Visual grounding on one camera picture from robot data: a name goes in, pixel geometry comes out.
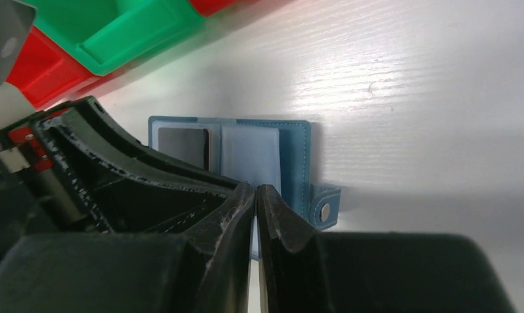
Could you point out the red plastic bin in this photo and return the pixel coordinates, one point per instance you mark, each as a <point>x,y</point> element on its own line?
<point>45,73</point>
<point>209,8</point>

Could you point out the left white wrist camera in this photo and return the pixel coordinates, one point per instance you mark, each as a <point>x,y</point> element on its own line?
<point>16,21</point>

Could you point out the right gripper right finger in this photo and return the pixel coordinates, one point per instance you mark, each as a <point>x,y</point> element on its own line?
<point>306,270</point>

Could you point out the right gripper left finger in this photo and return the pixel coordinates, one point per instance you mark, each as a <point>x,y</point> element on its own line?
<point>206,268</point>

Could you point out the green plastic bin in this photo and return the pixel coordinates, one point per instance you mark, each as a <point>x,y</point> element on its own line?
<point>104,35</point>

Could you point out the teal card holder wallet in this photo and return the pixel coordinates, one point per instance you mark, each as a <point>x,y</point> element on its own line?
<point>259,152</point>

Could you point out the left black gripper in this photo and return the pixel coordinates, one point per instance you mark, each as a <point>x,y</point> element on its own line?
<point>116,183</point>

